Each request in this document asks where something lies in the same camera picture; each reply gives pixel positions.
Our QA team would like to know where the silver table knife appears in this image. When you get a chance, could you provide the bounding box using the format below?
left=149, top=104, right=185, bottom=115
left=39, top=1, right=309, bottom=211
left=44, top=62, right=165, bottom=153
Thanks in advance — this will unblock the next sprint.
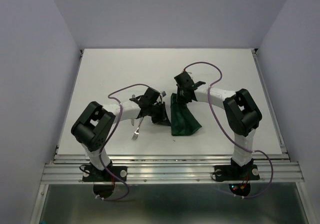
left=130, top=106, right=137, bottom=126

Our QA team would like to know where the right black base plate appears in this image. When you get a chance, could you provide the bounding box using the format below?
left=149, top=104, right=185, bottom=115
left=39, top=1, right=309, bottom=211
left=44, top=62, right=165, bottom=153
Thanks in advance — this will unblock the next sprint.
left=214, top=164, right=260, bottom=182

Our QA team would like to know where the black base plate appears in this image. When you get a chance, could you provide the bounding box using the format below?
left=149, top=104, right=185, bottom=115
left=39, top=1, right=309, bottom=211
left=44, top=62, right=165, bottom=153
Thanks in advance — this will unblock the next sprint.
left=214, top=164, right=260, bottom=182
left=79, top=164, right=128, bottom=182

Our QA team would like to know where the dark green cloth napkin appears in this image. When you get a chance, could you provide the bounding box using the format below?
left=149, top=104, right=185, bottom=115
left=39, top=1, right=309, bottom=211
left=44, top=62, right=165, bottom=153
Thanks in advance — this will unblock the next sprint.
left=170, top=93, right=202, bottom=136

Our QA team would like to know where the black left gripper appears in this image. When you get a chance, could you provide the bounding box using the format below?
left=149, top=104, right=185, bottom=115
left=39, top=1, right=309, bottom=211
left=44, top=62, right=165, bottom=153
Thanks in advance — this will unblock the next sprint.
left=147, top=102, right=171, bottom=127

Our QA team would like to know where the silver fork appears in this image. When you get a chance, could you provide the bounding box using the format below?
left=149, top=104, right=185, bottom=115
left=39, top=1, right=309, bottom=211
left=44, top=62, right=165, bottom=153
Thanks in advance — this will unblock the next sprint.
left=132, top=118, right=144, bottom=141

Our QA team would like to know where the aluminium frame rail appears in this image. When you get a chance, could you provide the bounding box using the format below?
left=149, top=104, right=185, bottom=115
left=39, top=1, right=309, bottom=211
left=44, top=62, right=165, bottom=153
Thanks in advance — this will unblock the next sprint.
left=29, top=48, right=311, bottom=224

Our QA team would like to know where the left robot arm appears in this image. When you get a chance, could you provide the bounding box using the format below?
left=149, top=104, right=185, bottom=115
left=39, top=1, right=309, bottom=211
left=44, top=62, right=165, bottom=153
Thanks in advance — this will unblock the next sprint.
left=71, top=87, right=171, bottom=181

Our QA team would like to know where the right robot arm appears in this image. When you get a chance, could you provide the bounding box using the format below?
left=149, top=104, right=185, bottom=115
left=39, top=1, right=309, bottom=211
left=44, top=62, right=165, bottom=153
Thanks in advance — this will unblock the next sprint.
left=174, top=71, right=262, bottom=179

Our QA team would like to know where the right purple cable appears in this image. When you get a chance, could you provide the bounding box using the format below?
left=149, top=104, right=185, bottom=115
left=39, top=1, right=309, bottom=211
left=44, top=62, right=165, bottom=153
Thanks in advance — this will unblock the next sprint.
left=182, top=62, right=274, bottom=200

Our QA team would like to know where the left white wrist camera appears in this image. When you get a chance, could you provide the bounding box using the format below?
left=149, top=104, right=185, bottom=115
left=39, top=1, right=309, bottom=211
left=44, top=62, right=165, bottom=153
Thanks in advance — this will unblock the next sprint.
left=160, top=91, right=167, bottom=97

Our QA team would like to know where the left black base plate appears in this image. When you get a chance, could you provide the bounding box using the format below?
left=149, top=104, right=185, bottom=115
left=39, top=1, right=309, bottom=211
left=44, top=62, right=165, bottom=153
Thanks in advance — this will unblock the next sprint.
left=79, top=164, right=128, bottom=182

